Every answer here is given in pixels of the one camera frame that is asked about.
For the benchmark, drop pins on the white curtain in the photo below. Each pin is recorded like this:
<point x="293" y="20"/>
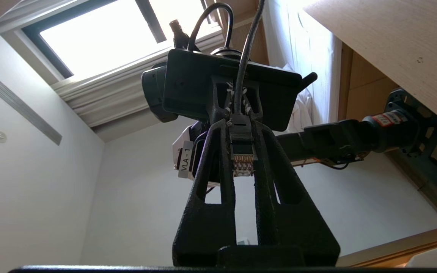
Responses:
<point x="317" y="57"/>

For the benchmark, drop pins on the grey ceiling vent strip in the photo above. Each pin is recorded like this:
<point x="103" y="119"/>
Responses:
<point x="21" y="104"/>

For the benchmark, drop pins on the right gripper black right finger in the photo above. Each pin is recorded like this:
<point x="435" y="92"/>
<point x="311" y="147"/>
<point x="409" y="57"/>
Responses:
<point x="302" y="227"/>

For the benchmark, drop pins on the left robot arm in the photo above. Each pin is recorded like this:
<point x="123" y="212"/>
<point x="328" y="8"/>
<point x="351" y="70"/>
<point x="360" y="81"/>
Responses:
<point x="336" y="140"/>

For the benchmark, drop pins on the window with dark frame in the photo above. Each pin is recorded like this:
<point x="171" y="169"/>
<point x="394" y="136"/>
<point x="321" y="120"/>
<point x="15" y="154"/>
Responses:
<point x="101" y="34"/>

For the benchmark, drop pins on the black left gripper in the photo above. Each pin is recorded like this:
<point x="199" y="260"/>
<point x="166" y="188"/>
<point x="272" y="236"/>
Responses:
<point x="192" y="87"/>

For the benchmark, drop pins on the white hanging cloth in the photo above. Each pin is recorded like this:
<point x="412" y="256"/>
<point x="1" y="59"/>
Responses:
<point x="302" y="110"/>

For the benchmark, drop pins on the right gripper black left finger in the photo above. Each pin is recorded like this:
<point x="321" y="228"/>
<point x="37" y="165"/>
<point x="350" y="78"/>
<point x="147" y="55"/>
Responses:
<point x="203" y="227"/>

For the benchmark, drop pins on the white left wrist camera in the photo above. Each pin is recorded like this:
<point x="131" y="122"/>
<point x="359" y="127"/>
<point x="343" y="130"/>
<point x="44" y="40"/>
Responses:
<point x="184" y="163"/>

